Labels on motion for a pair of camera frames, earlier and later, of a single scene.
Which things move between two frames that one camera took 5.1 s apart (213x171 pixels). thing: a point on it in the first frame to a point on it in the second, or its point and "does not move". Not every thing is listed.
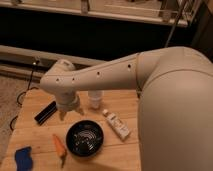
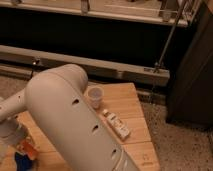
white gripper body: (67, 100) to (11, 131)
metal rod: (175, 23) does not move
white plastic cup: (95, 98) does not move
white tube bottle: (117, 124) does not move
